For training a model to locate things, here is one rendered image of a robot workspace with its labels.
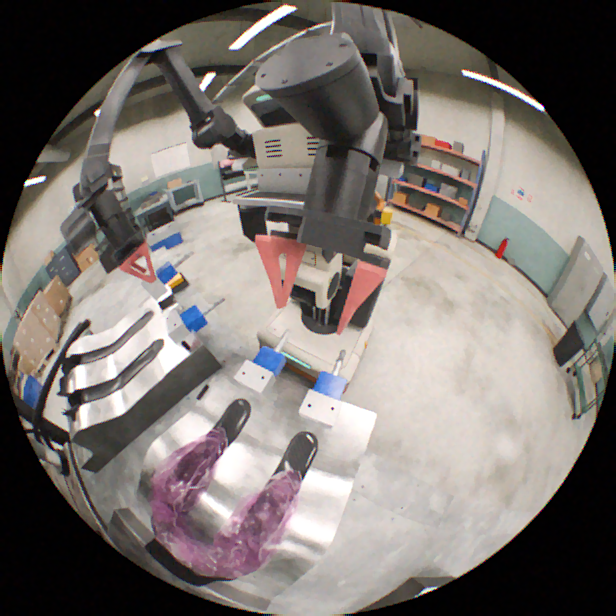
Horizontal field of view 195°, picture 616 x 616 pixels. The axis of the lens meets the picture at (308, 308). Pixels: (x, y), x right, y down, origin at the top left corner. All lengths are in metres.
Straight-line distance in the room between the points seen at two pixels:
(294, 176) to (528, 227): 5.24
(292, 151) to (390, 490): 0.71
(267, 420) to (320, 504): 0.14
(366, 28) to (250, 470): 0.50
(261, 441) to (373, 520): 0.23
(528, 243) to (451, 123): 3.21
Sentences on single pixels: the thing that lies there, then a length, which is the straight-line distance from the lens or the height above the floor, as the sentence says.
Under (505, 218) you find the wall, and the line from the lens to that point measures 5.29.
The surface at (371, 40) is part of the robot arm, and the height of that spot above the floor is 1.27.
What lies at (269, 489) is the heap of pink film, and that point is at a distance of 0.26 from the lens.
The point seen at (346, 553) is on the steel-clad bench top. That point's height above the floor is 0.80.
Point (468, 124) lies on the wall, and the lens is 5.54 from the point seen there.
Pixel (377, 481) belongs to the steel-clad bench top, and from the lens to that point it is 0.36.
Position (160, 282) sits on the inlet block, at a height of 0.95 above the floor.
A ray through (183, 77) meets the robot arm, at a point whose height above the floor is 1.42.
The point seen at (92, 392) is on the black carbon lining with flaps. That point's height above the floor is 0.91.
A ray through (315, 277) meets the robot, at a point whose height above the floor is 0.80.
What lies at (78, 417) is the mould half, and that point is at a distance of 0.46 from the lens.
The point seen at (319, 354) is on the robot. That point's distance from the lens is 0.96.
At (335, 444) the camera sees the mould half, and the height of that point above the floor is 0.86.
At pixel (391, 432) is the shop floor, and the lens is 1.24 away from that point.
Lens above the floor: 1.13
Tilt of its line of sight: 47 degrees down
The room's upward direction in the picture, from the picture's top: straight up
